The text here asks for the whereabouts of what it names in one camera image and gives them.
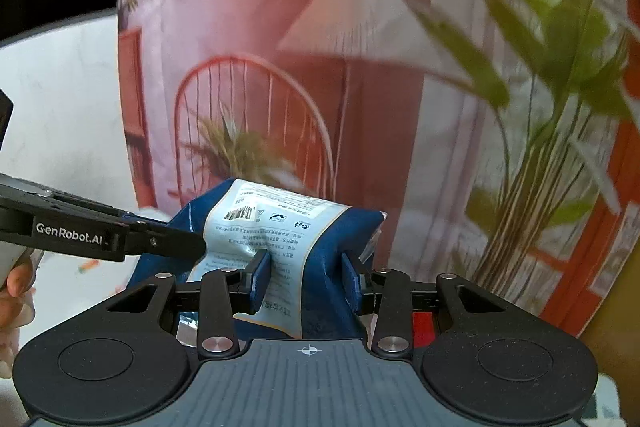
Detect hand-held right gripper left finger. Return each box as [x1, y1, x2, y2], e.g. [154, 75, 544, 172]
[102, 249, 273, 360]

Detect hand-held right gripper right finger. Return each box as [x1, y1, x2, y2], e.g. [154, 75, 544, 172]
[341, 251, 507, 356]

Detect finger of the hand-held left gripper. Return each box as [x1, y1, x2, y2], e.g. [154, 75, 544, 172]
[117, 213, 173, 228]
[120, 222, 208, 259]

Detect blue and white snack bag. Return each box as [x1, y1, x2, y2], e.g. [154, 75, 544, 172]
[122, 178, 388, 340]

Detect red strawberry print box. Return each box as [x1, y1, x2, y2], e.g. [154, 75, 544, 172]
[409, 311, 442, 350]

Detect person's left hand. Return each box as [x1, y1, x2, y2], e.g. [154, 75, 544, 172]
[0, 261, 38, 380]

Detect printed room backdrop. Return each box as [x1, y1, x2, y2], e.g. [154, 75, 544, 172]
[115, 0, 640, 340]

